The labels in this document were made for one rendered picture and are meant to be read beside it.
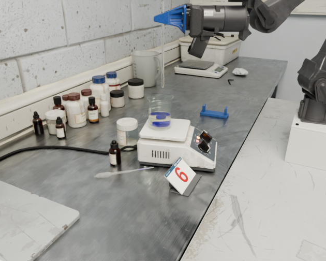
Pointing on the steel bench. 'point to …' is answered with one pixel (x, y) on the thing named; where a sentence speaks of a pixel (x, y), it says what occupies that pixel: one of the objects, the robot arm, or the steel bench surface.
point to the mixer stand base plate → (24, 222)
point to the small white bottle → (104, 105)
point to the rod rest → (214, 113)
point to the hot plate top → (177, 129)
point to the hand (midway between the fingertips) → (168, 18)
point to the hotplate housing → (172, 153)
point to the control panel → (200, 143)
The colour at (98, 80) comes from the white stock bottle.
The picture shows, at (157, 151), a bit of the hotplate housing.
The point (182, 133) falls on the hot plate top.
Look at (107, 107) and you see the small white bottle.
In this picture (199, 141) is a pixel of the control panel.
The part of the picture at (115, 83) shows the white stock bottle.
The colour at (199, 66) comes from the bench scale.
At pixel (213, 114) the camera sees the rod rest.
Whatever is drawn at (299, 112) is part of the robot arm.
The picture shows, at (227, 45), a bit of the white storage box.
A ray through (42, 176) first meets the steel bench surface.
